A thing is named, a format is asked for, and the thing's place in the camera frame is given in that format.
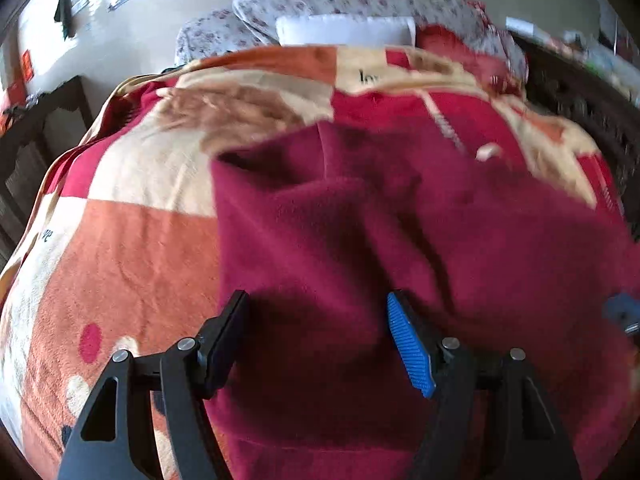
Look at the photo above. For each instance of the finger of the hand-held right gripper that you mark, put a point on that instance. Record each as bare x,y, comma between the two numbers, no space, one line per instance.
620,311

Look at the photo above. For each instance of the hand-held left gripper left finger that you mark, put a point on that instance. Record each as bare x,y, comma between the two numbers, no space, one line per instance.
225,340

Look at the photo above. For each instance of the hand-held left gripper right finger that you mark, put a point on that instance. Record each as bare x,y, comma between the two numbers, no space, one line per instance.
410,345

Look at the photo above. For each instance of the maroon fleece garment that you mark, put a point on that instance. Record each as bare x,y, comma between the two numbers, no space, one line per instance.
350,240

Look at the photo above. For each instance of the red orange checked printed blanket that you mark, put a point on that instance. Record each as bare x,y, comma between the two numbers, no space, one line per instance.
140,240

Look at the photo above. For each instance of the dark carved wooden headboard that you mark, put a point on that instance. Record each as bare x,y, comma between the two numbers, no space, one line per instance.
575,95

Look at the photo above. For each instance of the clutter on headboard shelf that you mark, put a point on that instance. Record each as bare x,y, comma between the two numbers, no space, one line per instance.
595,55

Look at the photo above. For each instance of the dark wooden side table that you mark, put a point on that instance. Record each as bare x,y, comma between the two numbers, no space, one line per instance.
30,160

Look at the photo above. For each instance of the red embroidered pillow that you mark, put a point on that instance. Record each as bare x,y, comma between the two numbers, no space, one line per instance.
440,37

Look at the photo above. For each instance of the white pillow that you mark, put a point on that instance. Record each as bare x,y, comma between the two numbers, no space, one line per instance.
345,30

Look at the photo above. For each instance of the red paper wall decoration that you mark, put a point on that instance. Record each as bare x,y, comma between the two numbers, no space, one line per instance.
27,65

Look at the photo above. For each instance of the dark cloth hanging on wall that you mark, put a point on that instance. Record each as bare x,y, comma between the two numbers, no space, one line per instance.
64,10

